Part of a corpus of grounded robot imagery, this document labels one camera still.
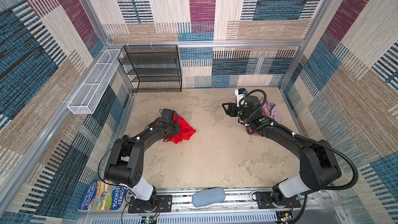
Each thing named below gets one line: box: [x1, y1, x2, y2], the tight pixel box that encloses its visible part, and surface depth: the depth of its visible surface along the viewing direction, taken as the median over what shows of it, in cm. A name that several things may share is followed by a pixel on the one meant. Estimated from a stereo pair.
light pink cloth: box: [260, 99, 281, 124], surface depth 104 cm
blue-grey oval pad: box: [191, 187, 226, 208], surface depth 74 cm
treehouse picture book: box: [76, 180, 128, 213], surface depth 74 cm
